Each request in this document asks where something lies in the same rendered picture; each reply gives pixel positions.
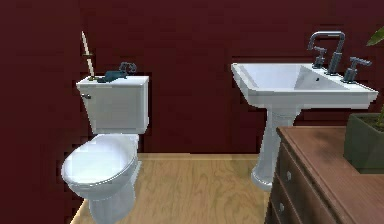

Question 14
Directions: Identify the white toilet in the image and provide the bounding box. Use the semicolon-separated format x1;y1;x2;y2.
60;75;151;224

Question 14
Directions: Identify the grey sink faucet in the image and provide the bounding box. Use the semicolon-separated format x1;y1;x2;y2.
306;30;373;84

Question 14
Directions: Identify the green potted house plant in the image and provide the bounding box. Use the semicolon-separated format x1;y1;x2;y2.
343;26;384;175

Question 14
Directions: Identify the brown wooden chest of drawers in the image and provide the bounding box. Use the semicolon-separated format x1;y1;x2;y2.
265;125;384;224

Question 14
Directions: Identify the white pedestal sink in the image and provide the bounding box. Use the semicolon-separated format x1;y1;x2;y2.
230;62;380;193

